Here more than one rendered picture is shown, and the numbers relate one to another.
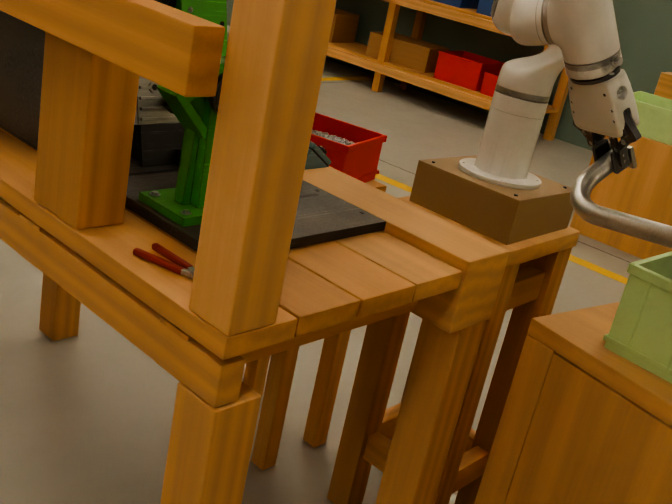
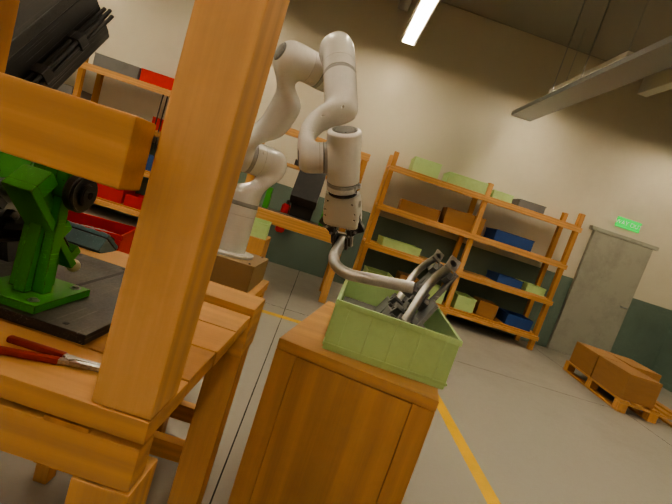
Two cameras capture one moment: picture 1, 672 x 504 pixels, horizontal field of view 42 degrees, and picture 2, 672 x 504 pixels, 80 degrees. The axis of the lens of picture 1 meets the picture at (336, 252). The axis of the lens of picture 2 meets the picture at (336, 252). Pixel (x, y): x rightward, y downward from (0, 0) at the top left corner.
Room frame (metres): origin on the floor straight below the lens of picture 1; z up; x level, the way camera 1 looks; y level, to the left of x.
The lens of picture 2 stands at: (0.52, 0.31, 1.25)
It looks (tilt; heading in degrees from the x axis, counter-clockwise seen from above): 7 degrees down; 321
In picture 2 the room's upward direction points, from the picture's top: 18 degrees clockwise
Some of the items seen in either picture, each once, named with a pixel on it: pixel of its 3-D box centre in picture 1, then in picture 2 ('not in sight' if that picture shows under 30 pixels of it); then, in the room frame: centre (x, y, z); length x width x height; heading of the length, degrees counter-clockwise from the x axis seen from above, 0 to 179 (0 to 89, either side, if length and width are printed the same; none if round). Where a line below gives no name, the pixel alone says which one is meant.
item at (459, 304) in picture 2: not in sight; (461, 251); (4.24, -5.06, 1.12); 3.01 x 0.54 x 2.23; 55
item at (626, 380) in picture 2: not in sight; (623, 381); (1.91, -5.86, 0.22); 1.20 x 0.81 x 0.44; 140
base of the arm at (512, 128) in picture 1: (510, 136); (234, 228); (1.94, -0.33, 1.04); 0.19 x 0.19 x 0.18
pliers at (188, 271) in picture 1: (179, 266); (51, 355); (1.22, 0.23, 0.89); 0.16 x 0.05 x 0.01; 58
